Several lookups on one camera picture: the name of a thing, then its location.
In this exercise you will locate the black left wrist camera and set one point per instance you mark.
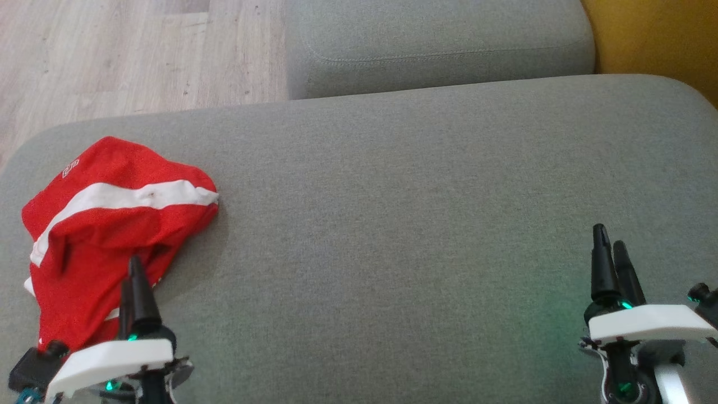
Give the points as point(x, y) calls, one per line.
point(36, 367)

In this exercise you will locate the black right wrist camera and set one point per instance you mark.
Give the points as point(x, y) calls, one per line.
point(705, 303)

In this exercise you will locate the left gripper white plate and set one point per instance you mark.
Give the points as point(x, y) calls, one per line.
point(112, 359)

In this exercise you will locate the red jersey with white sleeves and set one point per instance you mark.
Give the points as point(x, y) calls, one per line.
point(73, 303)

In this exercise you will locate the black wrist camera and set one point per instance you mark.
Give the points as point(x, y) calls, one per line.
point(36, 367)
point(705, 303)

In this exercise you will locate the grey sofa seat cushion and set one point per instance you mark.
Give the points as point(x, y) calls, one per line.
point(392, 224)

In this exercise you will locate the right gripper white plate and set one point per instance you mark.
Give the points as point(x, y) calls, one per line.
point(645, 322)

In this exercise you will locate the grey sofa back cushion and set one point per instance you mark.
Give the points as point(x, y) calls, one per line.
point(437, 45)

